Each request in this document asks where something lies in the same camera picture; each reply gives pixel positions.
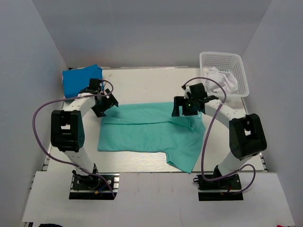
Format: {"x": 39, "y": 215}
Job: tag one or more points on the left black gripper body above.
{"x": 102, "y": 98}

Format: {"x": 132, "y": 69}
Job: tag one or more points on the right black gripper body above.
{"x": 191, "y": 110}

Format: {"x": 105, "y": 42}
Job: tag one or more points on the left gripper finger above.
{"x": 99, "y": 110}
{"x": 110, "y": 100}

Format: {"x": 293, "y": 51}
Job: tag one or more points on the white t shirt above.
{"x": 225, "y": 79}

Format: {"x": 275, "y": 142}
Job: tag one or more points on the teal t shirt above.
{"x": 149, "y": 127}

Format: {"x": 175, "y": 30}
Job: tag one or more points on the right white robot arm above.
{"x": 246, "y": 134}

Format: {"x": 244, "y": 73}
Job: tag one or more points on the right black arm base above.
{"x": 227, "y": 189}

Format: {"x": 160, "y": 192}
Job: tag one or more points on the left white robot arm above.
{"x": 67, "y": 129}

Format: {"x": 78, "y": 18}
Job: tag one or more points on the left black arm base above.
{"x": 91, "y": 188}

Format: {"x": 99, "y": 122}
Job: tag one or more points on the white plastic basket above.
{"x": 226, "y": 63}

